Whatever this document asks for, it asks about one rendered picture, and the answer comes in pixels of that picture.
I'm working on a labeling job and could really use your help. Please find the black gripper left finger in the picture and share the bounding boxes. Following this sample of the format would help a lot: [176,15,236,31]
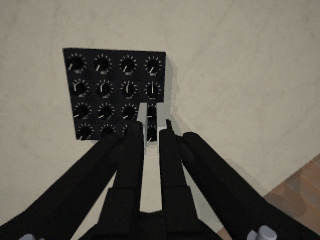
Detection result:
[0,103,148,240]

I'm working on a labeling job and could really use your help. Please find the black knob box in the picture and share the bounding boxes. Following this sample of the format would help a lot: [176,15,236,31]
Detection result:
[62,48,166,142]

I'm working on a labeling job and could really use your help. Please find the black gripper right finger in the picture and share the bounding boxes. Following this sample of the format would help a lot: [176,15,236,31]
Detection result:
[156,103,320,240]

